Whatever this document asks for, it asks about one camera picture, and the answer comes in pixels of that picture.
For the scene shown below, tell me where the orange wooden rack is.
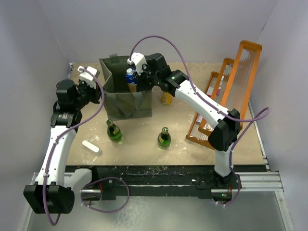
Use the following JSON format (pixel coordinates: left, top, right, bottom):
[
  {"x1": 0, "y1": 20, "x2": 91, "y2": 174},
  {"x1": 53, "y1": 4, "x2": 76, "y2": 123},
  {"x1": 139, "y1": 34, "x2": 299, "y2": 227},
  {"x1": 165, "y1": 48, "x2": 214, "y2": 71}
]
[{"x1": 185, "y1": 39, "x2": 263, "y2": 150}]

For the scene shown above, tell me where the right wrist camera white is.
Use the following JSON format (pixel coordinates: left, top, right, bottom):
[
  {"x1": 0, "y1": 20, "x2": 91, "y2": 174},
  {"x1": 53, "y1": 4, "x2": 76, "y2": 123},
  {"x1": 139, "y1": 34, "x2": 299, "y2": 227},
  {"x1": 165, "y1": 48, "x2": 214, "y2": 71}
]
[{"x1": 127, "y1": 52, "x2": 147, "y2": 75}]

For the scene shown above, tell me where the green canvas bag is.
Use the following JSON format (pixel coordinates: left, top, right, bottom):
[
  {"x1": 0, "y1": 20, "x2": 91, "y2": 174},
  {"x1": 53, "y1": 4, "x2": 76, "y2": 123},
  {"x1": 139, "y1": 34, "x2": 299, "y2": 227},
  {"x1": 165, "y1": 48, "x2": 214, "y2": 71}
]
[{"x1": 99, "y1": 54, "x2": 152, "y2": 121}]

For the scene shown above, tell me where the blue juice carton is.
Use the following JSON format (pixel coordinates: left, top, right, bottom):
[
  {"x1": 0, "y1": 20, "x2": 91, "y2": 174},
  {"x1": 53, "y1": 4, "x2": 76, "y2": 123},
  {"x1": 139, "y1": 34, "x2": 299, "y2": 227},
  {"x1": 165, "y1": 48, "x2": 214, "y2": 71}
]
[{"x1": 126, "y1": 68, "x2": 138, "y2": 92}]

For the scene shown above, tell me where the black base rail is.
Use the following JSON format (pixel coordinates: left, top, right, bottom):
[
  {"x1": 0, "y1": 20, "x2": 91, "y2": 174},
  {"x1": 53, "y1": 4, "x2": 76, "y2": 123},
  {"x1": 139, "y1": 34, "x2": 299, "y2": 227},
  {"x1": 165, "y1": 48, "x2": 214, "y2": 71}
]
[{"x1": 64, "y1": 164, "x2": 268, "y2": 201}]

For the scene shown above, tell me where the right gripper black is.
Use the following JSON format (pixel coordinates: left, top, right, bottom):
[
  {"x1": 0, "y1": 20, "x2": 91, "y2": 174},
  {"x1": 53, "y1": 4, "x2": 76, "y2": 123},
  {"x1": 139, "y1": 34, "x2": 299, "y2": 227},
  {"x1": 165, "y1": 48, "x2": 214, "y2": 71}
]
[{"x1": 134, "y1": 62, "x2": 161, "y2": 90}]

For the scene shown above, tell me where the red white small box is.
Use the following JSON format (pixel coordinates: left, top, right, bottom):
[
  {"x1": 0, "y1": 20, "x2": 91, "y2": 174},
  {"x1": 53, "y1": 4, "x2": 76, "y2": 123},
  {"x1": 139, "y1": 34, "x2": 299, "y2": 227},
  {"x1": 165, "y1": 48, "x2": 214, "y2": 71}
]
[{"x1": 206, "y1": 87, "x2": 214, "y2": 97}]

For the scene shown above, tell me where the left green glass bottle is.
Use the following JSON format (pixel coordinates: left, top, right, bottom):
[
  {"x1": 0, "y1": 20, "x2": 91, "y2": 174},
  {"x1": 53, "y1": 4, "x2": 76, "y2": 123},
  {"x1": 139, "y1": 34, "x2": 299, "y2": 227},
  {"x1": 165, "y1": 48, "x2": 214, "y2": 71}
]
[{"x1": 106, "y1": 119, "x2": 122, "y2": 142}]

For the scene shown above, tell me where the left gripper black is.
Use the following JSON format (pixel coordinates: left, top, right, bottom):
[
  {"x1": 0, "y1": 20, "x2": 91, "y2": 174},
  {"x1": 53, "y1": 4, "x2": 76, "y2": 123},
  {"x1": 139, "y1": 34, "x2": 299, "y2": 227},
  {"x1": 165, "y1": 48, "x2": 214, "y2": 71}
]
[{"x1": 73, "y1": 78, "x2": 103, "y2": 109}]

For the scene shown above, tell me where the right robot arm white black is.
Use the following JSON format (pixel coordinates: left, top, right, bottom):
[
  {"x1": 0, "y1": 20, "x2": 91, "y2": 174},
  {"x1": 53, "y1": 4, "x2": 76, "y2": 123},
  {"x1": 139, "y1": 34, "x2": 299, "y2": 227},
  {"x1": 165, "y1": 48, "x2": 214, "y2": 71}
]
[{"x1": 128, "y1": 52, "x2": 240, "y2": 188}]

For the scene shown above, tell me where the green orange juice bottle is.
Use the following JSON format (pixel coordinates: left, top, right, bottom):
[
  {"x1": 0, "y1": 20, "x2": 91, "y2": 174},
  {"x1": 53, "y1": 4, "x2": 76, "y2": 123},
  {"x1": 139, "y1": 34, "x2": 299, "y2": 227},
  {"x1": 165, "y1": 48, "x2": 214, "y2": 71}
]
[{"x1": 161, "y1": 91, "x2": 173, "y2": 105}]

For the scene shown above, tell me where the right green glass bottle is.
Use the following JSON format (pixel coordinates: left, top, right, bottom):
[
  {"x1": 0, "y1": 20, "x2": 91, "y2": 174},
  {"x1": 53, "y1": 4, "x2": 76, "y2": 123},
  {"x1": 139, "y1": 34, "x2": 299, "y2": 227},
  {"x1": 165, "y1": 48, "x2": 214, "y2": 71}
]
[{"x1": 157, "y1": 127, "x2": 171, "y2": 149}]

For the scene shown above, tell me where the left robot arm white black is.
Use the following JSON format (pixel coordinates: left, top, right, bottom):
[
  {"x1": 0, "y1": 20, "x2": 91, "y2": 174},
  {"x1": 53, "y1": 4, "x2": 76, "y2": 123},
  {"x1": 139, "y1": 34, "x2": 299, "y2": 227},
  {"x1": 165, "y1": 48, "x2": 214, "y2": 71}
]
[{"x1": 23, "y1": 79, "x2": 102, "y2": 214}]

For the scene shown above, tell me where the green glass bottle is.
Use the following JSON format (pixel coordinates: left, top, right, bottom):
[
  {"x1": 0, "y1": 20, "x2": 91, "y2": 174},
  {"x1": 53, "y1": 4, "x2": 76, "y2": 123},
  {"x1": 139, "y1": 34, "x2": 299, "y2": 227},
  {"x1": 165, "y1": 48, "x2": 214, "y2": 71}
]
[
  {"x1": 106, "y1": 119, "x2": 122, "y2": 142},
  {"x1": 157, "y1": 127, "x2": 171, "y2": 149}
]

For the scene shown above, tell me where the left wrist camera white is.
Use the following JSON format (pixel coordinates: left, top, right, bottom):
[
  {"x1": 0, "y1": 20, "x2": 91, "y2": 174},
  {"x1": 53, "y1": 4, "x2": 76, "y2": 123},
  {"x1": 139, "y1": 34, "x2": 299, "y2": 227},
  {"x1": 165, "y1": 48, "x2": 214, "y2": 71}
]
[{"x1": 77, "y1": 66, "x2": 100, "y2": 89}]

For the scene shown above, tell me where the white red label card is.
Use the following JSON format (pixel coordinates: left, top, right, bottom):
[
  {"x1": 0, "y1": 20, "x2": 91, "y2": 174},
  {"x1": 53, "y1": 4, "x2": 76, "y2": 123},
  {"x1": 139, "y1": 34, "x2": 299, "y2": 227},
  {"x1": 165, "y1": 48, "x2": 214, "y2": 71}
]
[{"x1": 196, "y1": 115, "x2": 203, "y2": 123}]

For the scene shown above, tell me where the white flat bar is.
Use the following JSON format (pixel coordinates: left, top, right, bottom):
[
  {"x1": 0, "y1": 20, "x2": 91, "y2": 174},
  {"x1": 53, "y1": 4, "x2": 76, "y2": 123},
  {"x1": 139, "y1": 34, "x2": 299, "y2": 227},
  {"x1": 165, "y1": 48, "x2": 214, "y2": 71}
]
[{"x1": 81, "y1": 140, "x2": 101, "y2": 155}]

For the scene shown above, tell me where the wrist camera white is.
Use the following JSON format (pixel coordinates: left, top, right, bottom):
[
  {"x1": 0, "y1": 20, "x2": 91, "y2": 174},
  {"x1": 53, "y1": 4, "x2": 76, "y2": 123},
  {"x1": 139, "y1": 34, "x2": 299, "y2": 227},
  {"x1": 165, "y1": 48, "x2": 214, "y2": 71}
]
[
  {"x1": 77, "y1": 66, "x2": 100, "y2": 89},
  {"x1": 127, "y1": 52, "x2": 147, "y2": 75}
]

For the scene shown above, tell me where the pink white marker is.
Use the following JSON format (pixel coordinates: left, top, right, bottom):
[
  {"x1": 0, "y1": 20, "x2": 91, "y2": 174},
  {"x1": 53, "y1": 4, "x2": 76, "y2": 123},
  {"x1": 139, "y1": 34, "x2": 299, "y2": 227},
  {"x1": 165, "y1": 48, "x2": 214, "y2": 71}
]
[{"x1": 216, "y1": 75, "x2": 224, "y2": 96}]

